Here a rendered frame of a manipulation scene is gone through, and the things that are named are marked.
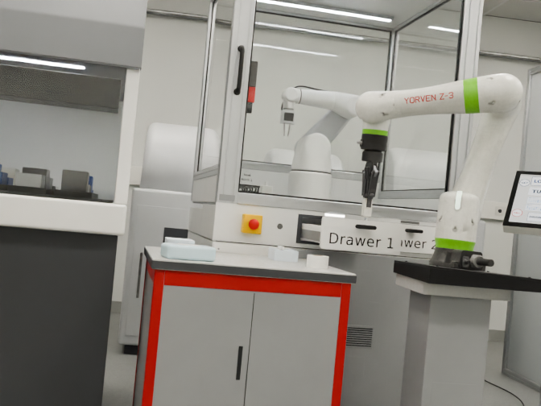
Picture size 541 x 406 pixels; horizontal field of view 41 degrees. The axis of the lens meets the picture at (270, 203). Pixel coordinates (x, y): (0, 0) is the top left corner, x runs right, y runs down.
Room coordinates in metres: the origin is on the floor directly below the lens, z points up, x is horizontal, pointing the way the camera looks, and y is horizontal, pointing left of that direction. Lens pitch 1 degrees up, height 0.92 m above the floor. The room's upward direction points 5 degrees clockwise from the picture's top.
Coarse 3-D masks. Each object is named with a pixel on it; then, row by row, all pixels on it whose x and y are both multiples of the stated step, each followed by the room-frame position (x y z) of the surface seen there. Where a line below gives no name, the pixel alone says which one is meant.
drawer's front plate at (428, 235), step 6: (408, 228) 2.86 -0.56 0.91; (414, 228) 2.86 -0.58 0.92; (420, 228) 2.87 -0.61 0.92; (426, 228) 2.88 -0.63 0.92; (432, 228) 2.88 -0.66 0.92; (402, 234) 2.85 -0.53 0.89; (408, 234) 2.86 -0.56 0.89; (414, 234) 2.86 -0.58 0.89; (420, 234) 2.87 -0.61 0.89; (426, 234) 2.88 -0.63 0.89; (432, 234) 2.88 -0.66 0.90; (402, 240) 2.85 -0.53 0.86; (414, 240) 2.87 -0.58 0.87; (420, 240) 2.87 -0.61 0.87; (426, 240) 2.88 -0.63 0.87; (402, 246) 2.86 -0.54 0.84; (408, 246) 2.86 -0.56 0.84; (414, 246) 2.87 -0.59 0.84; (420, 246) 2.87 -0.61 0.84; (426, 246) 2.88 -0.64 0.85; (414, 252) 2.87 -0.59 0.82; (420, 252) 2.87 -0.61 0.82; (426, 252) 2.88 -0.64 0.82; (432, 252) 2.88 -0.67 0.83
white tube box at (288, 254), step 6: (270, 252) 2.57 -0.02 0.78; (276, 252) 2.49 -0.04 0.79; (282, 252) 2.50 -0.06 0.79; (288, 252) 2.50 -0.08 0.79; (294, 252) 2.51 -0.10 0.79; (270, 258) 2.56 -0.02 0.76; (276, 258) 2.50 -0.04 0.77; (282, 258) 2.50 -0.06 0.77; (288, 258) 2.50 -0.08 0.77; (294, 258) 2.51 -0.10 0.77
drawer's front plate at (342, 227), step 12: (324, 228) 2.45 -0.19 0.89; (336, 228) 2.46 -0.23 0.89; (348, 228) 2.47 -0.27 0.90; (384, 228) 2.50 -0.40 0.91; (396, 228) 2.51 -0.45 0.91; (324, 240) 2.46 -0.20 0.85; (336, 240) 2.46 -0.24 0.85; (360, 240) 2.48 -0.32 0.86; (384, 240) 2.50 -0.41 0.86; (396, 240) 2.51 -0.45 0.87; (372, 252) 2.49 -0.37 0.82; (384, 252) 2.50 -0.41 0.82; (396, 252) 2.51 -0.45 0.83
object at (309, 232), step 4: (304, 224) 2.76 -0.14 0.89; (308, 224) 2.70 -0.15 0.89; (304, 228) 2.75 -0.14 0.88; (308, 228) 2.69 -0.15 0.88; (312, 228) 2.64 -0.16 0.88; (316, 228) 2.59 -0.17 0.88; (320, 228) 2.54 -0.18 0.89; (304, 232) 2.74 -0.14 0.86; (308, 232) 2.68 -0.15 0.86; (312, 232) 2.63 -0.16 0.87; (316, 232) 2.57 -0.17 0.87; (304, 236) 2.73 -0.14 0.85; (308, 236) 2.68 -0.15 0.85; (312, 236) 2.62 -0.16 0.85; (316, 236) 2.57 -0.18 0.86; (308, 240) 2.68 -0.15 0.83; (312, 240) 2.63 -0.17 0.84; (316, 240) 2.57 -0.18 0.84
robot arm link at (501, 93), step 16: (464, 80) 2.34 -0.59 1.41; (480, 80) 2.31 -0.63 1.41; (496, 80) 2.28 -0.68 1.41; (512, 80) 2.27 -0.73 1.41; (464, 96) 2.31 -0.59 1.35; (480, 96) 2.29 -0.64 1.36; (496, 96) 2.28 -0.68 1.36; (512, 96) 2.27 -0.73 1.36; (480, 112) 2.34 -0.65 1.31; (496, 112) 2.39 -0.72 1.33
